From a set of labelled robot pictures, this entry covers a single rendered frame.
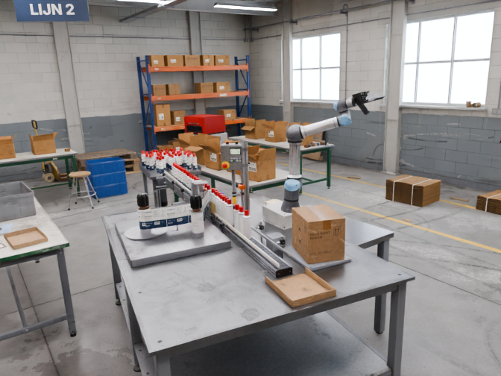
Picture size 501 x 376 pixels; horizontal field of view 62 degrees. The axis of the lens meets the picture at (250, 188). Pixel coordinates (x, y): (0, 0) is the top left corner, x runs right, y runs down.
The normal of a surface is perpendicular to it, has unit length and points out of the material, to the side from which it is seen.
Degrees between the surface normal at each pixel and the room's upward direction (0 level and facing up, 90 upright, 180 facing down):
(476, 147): 90
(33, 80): 90
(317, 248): 90
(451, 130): 90
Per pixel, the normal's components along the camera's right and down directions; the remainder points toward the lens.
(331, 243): 0.22, 0.24
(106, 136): 0.57, 0.19
